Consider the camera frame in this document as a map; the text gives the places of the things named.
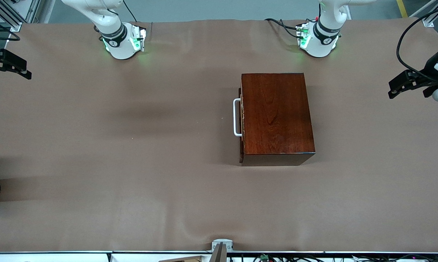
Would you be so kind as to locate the brown table cover sheet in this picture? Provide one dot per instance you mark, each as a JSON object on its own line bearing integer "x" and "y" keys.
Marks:
{"x": 95, "y": 182}

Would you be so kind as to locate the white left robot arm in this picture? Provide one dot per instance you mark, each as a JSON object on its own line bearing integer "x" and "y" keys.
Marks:
{"x": 324, "y": 40}

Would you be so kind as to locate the green plug connector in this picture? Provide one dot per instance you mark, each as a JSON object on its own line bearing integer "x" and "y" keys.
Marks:
{"x": 264, "y": 257}

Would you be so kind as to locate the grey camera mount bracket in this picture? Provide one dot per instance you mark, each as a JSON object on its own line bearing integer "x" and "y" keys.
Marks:
{"x": 222, "y": 243}

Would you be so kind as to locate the dark brown wooden cabinet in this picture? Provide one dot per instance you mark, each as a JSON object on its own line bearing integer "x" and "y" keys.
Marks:
{"x": 277, "y": 112}

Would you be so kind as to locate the aluminium frame rail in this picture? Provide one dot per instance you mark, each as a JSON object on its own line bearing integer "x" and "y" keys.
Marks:
{"x": 15, "y": 26}
{"x": 429, "y": 22}

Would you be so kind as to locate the base connector box green light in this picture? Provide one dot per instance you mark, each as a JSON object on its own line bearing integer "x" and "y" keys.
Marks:
{"x": 303, "y": 36}
{"x": 137, "y": 38}

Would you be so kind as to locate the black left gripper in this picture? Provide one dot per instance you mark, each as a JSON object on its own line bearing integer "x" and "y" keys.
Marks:
{"x": 427, "y": 69}

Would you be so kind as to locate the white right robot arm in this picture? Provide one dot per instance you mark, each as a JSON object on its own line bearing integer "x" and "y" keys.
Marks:
{"x": 119, "y": 47}

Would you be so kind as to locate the white table edge rail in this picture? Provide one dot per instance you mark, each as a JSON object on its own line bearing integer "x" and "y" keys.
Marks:
{"x": 59, "y": 256}

